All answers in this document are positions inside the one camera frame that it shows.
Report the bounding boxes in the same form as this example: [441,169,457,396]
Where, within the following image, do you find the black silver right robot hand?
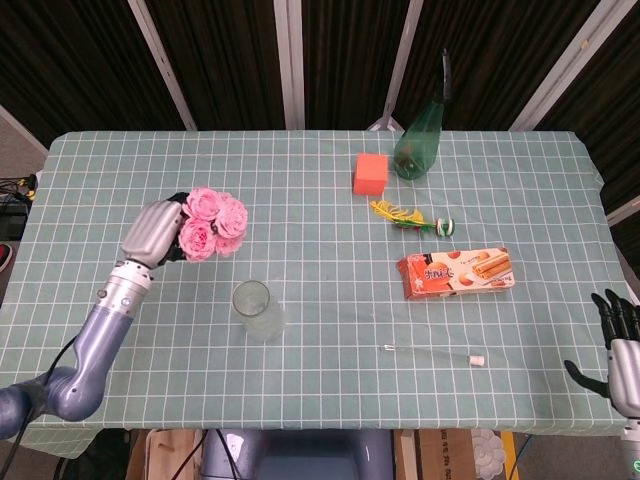
[563,288,640,416]

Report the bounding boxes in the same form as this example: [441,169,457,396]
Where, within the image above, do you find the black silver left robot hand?
[122,191,189,274]

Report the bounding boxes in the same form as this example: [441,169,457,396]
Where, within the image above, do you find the pink artificial flower bouquet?
[178,187,249,264]

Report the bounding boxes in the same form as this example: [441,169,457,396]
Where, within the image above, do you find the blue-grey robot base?
[202,428,394,480]

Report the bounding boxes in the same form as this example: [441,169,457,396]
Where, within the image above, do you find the green checked tablecloth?
[0,130,640,459]

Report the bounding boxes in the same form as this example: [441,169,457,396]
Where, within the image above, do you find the dark pleated curtain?
[0,0,640,241]

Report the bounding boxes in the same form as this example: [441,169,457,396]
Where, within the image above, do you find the glass tube with white cap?
[382,343,487,367]

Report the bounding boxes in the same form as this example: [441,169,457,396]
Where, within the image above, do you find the orange biscuit box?
[397,246,515,302]

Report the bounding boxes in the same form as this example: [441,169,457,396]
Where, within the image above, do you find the brown cardboard box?
[394,429,476,480]

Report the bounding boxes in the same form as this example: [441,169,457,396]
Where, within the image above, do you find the light wooden board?
[124,428,204,480]

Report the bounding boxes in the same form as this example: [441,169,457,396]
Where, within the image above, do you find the orange cube block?
[352,152,390,196]

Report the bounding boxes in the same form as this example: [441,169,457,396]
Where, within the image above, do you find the yellow green feather toy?
[369,199,456,239]

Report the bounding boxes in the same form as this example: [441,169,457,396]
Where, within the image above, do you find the green spray bottle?
[393,48,455,181]

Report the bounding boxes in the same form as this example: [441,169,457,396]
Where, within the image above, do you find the bundle of cables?
[0,173,39,202]

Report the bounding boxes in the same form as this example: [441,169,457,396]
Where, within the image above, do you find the white partition frame post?
[509,0,616,132]
[367,0,426,132]
[272,0,306,130]
[127,0,199,131]

